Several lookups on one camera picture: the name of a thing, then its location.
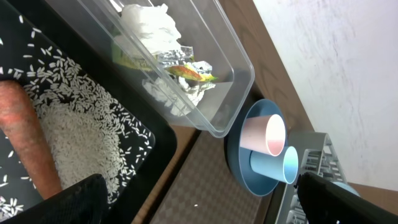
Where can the dark blue plate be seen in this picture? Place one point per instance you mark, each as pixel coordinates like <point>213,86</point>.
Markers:
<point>239,158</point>

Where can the light blue bowl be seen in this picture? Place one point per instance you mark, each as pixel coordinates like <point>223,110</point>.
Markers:
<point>346,187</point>

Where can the light blue cup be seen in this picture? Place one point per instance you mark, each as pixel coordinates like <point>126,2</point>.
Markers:
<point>283,167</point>

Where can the orange carrot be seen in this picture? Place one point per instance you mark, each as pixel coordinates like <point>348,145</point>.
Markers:
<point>21,125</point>

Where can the grey dishwasher rack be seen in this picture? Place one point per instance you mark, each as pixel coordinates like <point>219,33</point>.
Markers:
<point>316,154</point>

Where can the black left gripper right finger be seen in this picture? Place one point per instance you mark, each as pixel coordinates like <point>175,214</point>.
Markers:
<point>325,202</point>

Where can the white tissue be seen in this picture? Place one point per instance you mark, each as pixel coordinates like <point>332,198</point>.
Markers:
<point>153,27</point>

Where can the white paper napkin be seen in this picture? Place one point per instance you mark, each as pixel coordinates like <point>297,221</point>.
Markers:
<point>164,94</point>

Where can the pink cup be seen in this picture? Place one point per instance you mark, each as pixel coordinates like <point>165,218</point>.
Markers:
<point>264,134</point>

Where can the pile of white rice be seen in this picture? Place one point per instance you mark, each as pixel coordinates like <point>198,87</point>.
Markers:
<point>88,131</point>

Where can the clear plastic bin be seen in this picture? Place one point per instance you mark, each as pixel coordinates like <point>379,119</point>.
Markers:
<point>203,25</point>

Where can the yellow green snack wrapper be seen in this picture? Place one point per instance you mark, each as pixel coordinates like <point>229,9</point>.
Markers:
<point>180,63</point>

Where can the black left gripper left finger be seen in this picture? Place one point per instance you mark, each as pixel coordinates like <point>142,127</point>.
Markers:
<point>82,203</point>

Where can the brown serving tray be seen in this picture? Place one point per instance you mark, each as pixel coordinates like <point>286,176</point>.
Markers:
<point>205,191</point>

